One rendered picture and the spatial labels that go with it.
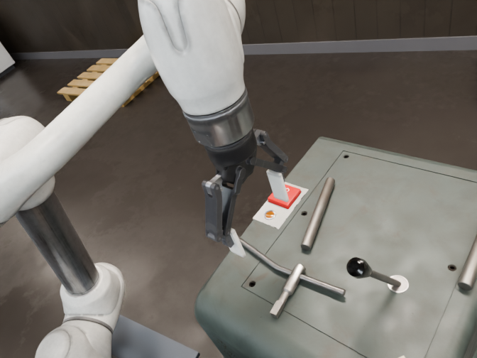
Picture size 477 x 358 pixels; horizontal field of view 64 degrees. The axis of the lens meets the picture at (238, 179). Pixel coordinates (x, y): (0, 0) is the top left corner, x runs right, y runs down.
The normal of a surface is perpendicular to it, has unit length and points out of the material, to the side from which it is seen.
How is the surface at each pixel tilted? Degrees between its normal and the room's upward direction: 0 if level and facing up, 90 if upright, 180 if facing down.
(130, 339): 0
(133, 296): 0
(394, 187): 0
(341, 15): 90
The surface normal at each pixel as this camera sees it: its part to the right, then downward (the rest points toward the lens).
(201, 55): 0.26, 0.55
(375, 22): -0.46, 0.69
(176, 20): -0.07, 0.51
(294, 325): -0.27, -0.71
